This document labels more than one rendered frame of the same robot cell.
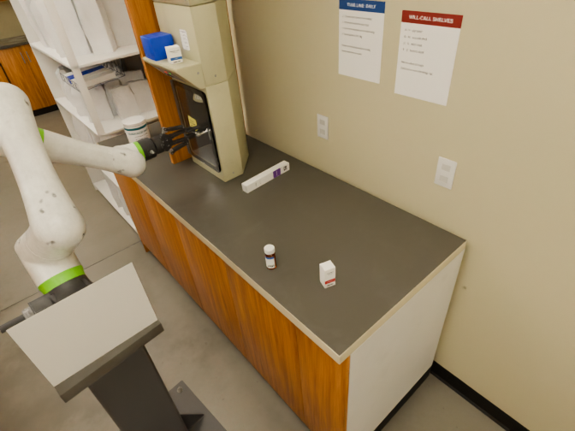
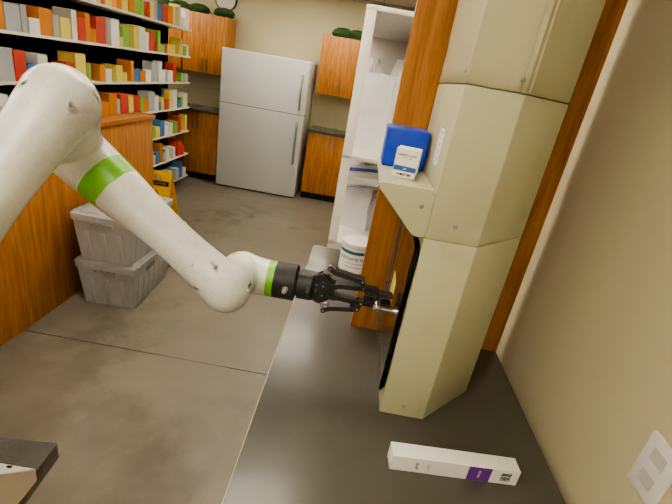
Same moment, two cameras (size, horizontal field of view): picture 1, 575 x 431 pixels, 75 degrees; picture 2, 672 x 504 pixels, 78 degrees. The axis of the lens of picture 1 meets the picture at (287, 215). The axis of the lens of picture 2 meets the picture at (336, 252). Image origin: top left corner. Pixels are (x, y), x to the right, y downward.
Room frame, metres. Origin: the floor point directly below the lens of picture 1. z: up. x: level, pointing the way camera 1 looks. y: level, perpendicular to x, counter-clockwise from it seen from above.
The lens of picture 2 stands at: (0.86, -0.08, 1.69)
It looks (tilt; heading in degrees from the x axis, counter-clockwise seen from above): 23 degrees down; 39
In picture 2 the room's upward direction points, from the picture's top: 10 degrees clockwise
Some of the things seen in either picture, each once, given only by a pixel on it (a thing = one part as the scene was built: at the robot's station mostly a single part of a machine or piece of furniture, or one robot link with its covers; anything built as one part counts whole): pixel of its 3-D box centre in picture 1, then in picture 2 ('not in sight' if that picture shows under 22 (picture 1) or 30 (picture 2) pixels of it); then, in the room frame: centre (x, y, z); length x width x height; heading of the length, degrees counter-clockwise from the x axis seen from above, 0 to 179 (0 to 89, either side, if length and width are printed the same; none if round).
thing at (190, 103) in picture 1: (196, 126); (393, 294); (1.73, 0.40, 1.19); 0.30 x 0.01 x 0.40; 37
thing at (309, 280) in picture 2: (162, 143); (316, 286); (1.56, 0.53, 1.20); 0.09 x 0.07 x 0.08; 128
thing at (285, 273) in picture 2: (147, 149); (287, 281); (1.52, 0.58, 1.20); 0.12 x 0.06 x 0.09; 38
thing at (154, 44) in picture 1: (158, 45); (404, 146); (1.76, 0.49, 1.56); 0.10 x 0.10 x 0.09; 38
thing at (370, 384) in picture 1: (250, 250); not in sight; (1.64, 0.23, 0.45); 2.05 x 0.67 x 0.90; 38
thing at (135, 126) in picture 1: (137, 131); (355, 256); (2.16, 0.85, 1.02); 0.13 x 0.13 x 0.15
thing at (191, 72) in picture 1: (173, 72); (397, 191); (1.70, 0.44, 1.46); 0.32 x 0.11 x 0.10; 38
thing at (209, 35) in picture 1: (214, 91); (458, 256); (1.81, 0.29, 1.33); 0.32 x 0.25 x 0.77; 38
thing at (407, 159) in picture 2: (174, 54); (407, 162); (1.66, 0.40, 1.54); 0.05 x 0.05 x 0.06; 26
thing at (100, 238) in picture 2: not in sight; (126, 226); (2.01, 2.73, 0.49); 0.60 x 0.42 x 0.33; 38
